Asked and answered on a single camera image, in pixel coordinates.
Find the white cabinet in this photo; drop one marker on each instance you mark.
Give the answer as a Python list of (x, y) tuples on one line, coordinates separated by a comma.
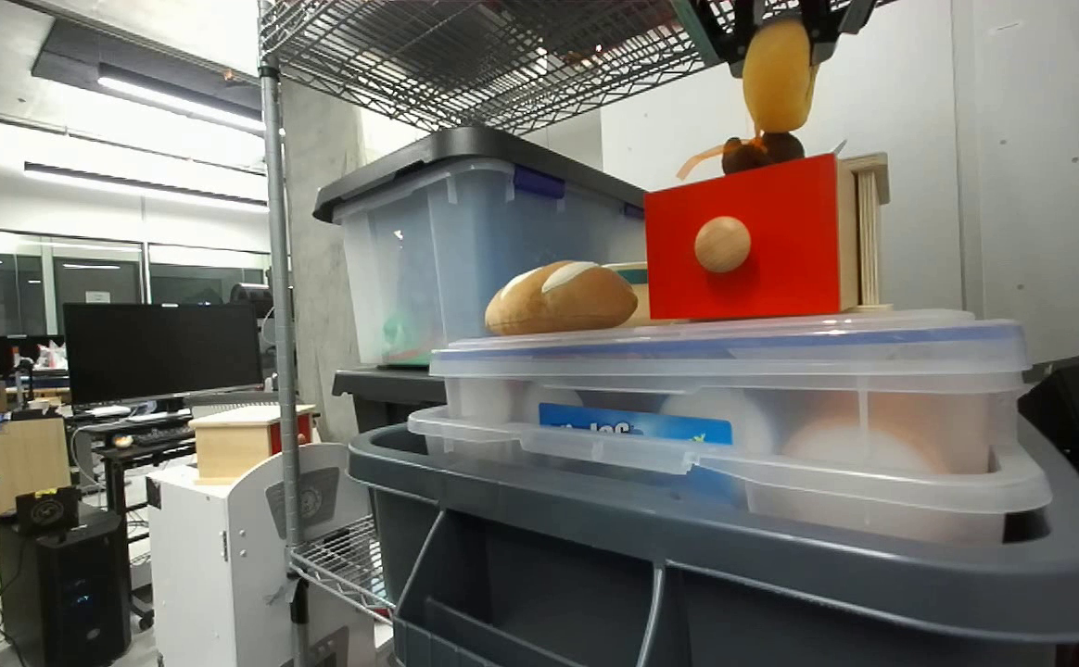
[(207, 556)]

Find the black computer tower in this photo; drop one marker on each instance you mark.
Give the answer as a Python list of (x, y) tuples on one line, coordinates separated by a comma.
[(61, 593)]

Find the light wooden box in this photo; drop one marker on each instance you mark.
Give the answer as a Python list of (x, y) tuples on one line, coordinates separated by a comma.
[(234, 445)]

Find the large clear tote grey lid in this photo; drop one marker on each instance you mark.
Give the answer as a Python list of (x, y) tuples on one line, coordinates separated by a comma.
[(466, 262)]

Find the bread loaf plushie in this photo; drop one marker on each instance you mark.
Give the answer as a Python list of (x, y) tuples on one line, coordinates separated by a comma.
[(563, 299)]

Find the ceiling light strip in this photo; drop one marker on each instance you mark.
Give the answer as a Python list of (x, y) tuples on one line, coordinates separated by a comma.
[(178, 102)]

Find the flat clear plastic container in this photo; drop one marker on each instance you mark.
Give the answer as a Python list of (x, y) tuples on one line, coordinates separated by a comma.
[(884, 495)]

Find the cardboard box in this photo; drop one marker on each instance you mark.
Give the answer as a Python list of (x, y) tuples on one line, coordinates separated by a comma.
[(21, 466)]

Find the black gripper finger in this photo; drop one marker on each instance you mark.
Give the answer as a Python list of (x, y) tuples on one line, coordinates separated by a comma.
[(723, 33), (841, 20)]

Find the metal shelf post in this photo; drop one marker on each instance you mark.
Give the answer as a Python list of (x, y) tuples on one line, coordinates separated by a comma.
[(281, 309)]

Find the black computer monitor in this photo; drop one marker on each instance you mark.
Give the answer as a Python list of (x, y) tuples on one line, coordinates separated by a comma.
[(162, 355)]

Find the wooden box with red front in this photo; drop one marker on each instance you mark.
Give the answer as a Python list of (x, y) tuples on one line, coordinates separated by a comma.
[(800, 245)]

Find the black desk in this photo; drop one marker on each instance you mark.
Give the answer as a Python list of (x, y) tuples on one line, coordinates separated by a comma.
[(133, 432)]

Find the grey storage tote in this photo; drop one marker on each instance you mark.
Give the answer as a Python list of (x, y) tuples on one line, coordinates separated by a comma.
[(809, 593)]

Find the yellow plushie with brown end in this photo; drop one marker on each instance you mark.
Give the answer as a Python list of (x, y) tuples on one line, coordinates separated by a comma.
[(780, 78)]

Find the dark grey tote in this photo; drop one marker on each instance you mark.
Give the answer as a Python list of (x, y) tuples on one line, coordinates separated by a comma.
[(390, 395)]

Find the clear container with blue latches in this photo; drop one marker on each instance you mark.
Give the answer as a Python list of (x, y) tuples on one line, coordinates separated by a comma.
[(809, 356)]

